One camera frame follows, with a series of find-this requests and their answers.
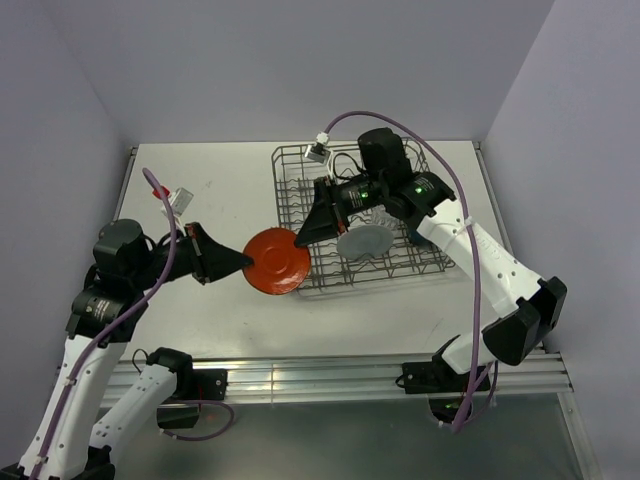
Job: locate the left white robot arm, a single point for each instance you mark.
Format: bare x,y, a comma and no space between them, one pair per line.
73,441

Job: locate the right black base bracket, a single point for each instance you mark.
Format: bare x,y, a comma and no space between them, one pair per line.
431,377

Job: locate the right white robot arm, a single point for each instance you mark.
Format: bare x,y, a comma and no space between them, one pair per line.
527,306

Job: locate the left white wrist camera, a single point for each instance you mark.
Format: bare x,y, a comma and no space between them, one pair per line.
178,199

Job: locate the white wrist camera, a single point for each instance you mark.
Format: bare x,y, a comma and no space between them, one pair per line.
319,152
178,199

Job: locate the dark blue mug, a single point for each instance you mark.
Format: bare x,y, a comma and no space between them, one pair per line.
417,239

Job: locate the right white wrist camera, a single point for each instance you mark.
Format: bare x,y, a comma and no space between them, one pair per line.
319,152

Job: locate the grey wire dish rack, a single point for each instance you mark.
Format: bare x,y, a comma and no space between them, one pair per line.
330,273

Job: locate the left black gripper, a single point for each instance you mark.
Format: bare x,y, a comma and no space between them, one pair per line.
210,260

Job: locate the black base bracket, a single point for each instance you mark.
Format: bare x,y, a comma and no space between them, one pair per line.
431,377
206,384

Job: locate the pale blue scalloped plate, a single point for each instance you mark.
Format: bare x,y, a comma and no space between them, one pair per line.
365,242

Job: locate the left black base bracket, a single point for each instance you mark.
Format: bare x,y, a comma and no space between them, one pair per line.
206,384

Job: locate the orange-red saucer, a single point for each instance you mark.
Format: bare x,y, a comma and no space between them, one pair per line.
279,266

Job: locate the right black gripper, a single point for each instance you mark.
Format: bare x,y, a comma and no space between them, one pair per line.
324,219

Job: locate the aluminium mounting rail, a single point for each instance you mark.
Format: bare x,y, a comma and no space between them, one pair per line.
363,378

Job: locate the clear faceted glass tumbler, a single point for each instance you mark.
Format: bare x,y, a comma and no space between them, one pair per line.
379,216

